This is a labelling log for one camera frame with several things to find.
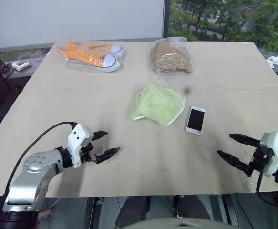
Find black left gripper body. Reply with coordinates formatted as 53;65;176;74
81;142;98;165

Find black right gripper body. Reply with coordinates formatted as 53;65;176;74
249;145;274;172

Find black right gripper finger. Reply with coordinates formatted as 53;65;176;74
216;149;254;178
228;133;261;147

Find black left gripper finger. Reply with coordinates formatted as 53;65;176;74
92;130;109;142
95;147;121;165

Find black table leg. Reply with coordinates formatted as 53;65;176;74
84;196;106;229
221;194;240;226

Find white smartphone with black screen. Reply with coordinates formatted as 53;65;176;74
185;105;206;137

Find dark rounded shape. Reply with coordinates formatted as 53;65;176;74
176;194;211;220
115;195;152;229

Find light green towel cloth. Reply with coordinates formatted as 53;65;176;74
131;83;187;126

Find clear plastic shoe bag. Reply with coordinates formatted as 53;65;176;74
57;39;127;74

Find orange canvas sneaker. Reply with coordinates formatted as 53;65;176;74
64;40;125;59
58;47;118;73

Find crumpled white plastic packaging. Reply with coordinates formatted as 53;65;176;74
265;55;278;69

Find clear plastic fabric bag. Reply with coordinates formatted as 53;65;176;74
148;36;201;83

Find folded brown fabric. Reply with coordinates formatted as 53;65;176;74
149;39;193;73

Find white power strip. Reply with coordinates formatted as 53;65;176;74
10;61;31;72

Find white projection board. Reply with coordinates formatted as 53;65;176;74
0;0;165;54

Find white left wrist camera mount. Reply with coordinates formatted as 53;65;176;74
67;123;94;169

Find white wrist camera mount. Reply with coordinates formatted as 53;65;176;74
67;123;94;169
259;131;278;178

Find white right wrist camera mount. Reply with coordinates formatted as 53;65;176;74
259;131;278;178

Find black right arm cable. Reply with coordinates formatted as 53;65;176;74
256;166;278;211

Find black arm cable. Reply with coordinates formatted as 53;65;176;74
256;166;278;211
2;121;79;198

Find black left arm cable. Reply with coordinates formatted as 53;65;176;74
2;121;79;198

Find black floor cable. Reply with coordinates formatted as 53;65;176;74
0;62;13;78

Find black window frame post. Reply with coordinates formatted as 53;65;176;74
163;0;171;39

